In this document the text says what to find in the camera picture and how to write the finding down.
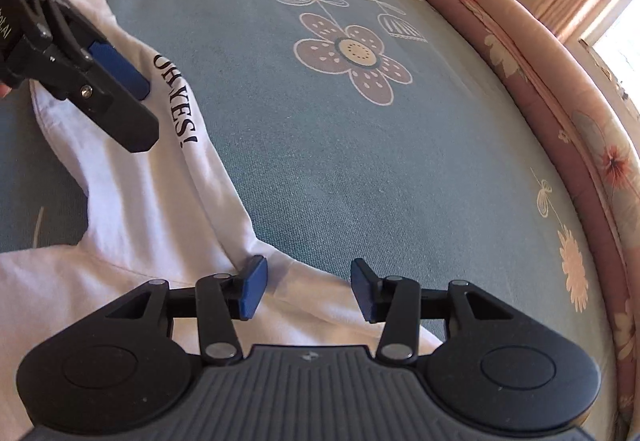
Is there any white long sleeve shirt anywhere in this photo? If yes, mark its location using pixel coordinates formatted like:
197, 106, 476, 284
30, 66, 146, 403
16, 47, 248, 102
0, 0, 444, 441

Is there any person left hand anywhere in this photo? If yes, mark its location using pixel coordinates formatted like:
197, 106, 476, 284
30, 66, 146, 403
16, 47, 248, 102
0, 84, 11, 99

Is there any blue floral bed sheet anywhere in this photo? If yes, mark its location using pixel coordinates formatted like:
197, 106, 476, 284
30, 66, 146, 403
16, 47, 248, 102
1, 0, 617, 440

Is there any pink floral folded quilt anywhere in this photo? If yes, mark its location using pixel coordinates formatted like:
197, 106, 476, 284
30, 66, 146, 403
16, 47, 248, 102
426, 0, 639, 440

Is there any window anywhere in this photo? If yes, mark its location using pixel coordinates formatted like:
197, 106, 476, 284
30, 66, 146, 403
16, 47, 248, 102
580, 0, 639, 113

